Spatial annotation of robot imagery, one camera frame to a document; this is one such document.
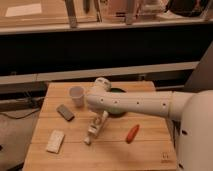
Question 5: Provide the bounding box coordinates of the green round pan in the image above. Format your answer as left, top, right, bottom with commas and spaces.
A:
108, 88, 125, 118

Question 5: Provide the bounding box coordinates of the black cable on floor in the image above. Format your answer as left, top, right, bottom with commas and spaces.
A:
0, 92, 44, 120

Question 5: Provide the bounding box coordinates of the white rectangular sponge block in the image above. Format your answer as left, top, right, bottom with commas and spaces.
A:
46, 130, 65, 153

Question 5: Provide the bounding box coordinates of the white paper cup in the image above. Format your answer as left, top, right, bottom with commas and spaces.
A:
69, 86, 84, 107

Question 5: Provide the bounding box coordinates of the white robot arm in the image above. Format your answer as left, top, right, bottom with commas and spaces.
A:
86, 77, 213, 171

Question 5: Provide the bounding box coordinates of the metal table leg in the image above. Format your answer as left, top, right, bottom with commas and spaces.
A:
65, 0, 77, 28

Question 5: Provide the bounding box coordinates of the dark grey eraser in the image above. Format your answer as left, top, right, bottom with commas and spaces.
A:
56, 105, 74, 121

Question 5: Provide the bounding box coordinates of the white tube bottle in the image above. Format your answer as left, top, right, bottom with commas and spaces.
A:
84, 111, 109, 145

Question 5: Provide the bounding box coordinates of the orange carrot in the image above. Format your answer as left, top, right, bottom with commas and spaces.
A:
126, 124, 140, 144

